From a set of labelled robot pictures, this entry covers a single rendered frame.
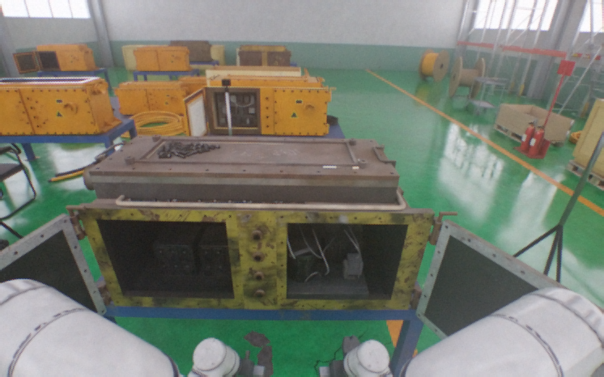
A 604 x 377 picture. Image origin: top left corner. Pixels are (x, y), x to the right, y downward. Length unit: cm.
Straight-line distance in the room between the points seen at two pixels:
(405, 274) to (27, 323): 136
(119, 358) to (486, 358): 43
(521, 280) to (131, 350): 115
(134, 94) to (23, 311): 739
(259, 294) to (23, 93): 409
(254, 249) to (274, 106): 272
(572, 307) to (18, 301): 74
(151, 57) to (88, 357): 1017
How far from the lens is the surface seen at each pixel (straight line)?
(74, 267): 160
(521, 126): 750
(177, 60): 1020
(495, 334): 47
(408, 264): 150
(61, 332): 48
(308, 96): 383
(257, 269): 145
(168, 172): 135
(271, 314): 170
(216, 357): 98
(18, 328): 52
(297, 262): 151
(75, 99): 458
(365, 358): 98
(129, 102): 790
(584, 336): 55
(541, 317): 52
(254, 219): 128
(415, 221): 136
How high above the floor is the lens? 190
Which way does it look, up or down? 28 degrees down
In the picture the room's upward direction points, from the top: 2 degrees clockwise
